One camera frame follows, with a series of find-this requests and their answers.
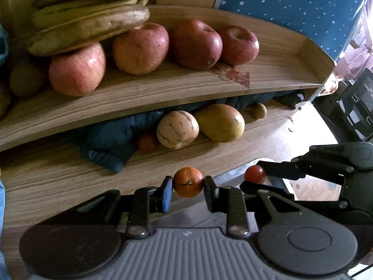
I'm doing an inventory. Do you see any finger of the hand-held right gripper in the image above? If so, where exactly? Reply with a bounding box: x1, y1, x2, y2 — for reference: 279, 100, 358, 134
257, 144, 355, 182
239, 180, 295, 201

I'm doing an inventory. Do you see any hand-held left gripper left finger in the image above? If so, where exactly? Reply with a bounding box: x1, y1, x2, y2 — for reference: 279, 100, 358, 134
52, 176, 173, 239

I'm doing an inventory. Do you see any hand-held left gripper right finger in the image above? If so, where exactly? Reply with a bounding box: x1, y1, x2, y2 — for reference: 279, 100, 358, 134
203, 175, 304, 239

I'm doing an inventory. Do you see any orange mandarin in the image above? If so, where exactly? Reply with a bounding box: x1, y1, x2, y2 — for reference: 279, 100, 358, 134
173, 167, 204, 198

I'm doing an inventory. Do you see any small cherry tomato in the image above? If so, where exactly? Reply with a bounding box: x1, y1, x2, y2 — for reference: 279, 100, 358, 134
244, 165, 266, 184

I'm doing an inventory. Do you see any red tomato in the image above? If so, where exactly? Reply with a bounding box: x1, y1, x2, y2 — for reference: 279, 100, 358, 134
137, 133, 160, 153

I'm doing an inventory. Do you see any large striped pepino melon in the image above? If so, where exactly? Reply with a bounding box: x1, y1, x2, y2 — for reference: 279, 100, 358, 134
156, 111, 200, 150

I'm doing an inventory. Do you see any yellow mango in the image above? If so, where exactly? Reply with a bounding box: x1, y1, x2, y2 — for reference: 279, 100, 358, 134
193, 103, 246, 143

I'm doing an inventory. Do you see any small brown round fruit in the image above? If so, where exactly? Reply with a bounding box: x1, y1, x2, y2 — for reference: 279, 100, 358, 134
251, 103, 267, 119

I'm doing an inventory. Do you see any dark blue jacket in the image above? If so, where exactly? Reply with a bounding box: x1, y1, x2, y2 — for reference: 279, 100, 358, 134
70, 90, 305, 174

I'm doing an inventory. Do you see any bed with pink sheet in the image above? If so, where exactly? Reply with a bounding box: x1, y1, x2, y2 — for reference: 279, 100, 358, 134
316, 45, 373, 97

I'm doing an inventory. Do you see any wooden shelf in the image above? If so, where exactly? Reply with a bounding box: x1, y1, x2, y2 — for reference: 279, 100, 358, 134
0, 4, 335, 152

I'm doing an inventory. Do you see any red apple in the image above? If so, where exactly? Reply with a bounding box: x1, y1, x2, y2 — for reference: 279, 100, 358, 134
113, 22, 169, 75
217, 26, 260, 65
169, 18, 223, 70
48, 41, 106, 97

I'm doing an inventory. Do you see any blue dotted cloth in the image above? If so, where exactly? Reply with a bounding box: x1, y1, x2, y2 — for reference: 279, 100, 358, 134
217, 0, 369, 62

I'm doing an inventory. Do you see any light blue raincoat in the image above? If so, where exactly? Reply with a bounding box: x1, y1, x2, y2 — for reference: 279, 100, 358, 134
0, 178, 8, 280

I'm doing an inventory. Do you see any bunch of bananas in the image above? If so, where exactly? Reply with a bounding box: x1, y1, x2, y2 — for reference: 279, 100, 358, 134
25, 0, 156, 56

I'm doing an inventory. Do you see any brown kiwi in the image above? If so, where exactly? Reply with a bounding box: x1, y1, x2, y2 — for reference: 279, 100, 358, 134
0, 82, 12, 117
9, 57, 51, 99

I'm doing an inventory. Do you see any blue plastic bag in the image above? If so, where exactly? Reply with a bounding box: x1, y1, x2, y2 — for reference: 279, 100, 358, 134
0, 26, 9, 67

